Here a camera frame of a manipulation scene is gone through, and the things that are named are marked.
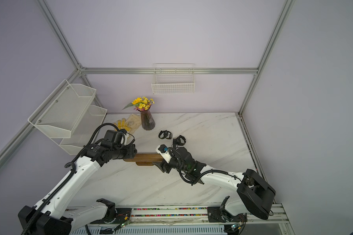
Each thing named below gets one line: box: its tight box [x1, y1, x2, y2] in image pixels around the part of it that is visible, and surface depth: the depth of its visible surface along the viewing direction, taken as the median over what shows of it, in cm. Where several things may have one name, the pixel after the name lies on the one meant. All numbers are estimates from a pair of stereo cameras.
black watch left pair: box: [158, 129, 173, 140], surface depth 106 cm
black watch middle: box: [172, 135, 187, 148], surface depth 103 cm
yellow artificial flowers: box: [121, 96, 155, 112], surface depth 95 cm
